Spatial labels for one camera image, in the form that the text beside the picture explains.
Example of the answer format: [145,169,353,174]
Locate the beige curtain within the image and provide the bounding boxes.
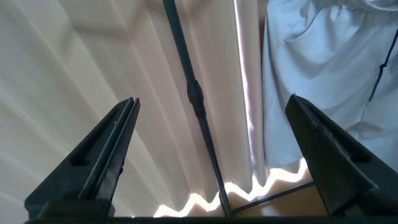
[0,0,312,223]

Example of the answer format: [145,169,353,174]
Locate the pale grey shorts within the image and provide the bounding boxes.
[262,0,398,172]

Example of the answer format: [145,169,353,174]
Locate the black clothes rack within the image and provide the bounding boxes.
[162,0,315,218]

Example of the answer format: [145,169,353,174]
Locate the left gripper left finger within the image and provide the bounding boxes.
[24,96,141,218]

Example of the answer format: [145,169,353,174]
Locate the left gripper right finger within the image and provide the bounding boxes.
[284,94,398,217]

